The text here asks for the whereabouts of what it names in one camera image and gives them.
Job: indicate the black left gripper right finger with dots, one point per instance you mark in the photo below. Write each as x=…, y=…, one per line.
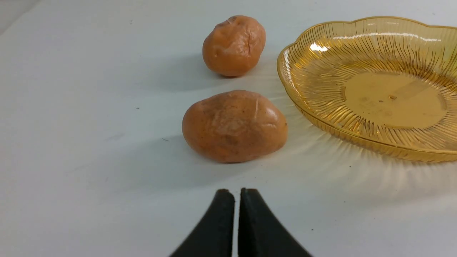
x=260, y=233

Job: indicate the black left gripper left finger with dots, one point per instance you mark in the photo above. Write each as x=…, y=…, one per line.
x=213, y=235

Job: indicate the amber ribbed plastic plate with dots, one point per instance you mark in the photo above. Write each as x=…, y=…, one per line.
x=384, y=83

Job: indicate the brown potato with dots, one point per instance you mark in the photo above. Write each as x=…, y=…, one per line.
x=234, y=47
x=234, y=127

